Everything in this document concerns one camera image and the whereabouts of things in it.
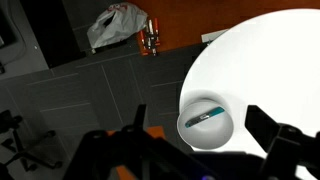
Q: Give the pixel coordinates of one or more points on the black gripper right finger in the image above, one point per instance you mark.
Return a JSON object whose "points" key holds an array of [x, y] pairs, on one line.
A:
{"points": [[263, 129]]}

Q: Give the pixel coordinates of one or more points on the white plastic bag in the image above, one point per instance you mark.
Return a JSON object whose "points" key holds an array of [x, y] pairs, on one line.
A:
{"points": [[118, 22]]}

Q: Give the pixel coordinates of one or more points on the teal marker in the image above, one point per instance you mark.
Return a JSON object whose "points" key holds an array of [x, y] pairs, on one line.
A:
{"points": [[205, 116]]}

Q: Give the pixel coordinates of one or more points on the white round table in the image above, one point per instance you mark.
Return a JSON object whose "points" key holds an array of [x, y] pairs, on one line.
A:
{"points": [[272, 61]]}

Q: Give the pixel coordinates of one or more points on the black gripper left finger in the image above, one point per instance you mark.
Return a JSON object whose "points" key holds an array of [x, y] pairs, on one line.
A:
{"points": [[138, 121]]}

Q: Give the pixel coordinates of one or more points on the black office chair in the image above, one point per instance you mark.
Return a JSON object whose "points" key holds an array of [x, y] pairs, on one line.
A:
{"points": [[9, 123]]}

